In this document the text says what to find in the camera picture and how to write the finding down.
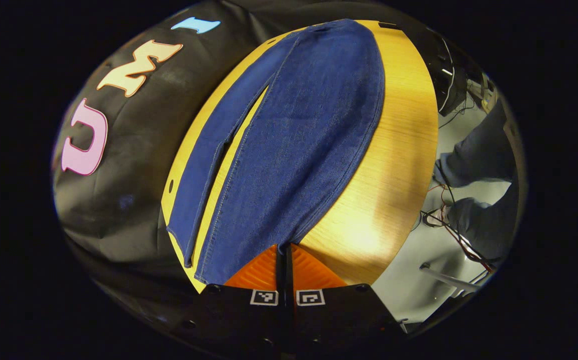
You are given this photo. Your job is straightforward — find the tangled red black cables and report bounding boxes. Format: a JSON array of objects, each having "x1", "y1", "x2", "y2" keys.
[{"x1": 420, "y1": 159, "x2": 497, "y2": 274}]

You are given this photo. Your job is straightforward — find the grey metal stand leg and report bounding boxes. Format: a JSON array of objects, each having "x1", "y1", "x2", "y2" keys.
[{"x1": 419, "y1": 262, "x2": 483, "y2": 296}]

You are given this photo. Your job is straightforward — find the dark equipment with white cable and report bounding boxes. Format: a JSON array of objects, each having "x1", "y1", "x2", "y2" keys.
[{"x1": 421, "y1": 29, "x2": 472, "y2": 117}]

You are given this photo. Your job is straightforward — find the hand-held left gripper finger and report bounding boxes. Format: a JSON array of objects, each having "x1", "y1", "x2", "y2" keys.
[
  {"x1": 287, "y1": 244, "x2": 404, "y2": 353},
  {"x1": 179, "y1": 244, "x2": 288, "y2": 353}
]

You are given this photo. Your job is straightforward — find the person's leg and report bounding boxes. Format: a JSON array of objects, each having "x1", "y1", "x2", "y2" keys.
[
  {"x1": 444, "y1": 184, "x2": 520, "y2": 262},
  {"x1": 434, "y1": 100, "x2": 518, "y2": 189}
]

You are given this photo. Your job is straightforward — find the black backdrop cloth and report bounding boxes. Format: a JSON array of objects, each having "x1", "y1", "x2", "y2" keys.
[{"x1": 51, "y1": 0, "x2": 294, "y2": 321}]

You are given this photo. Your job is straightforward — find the blue denim jeans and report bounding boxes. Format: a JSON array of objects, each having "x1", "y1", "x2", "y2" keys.
[{"x1": 166, "y1": 19, "x2": 386, "y2": 286}]

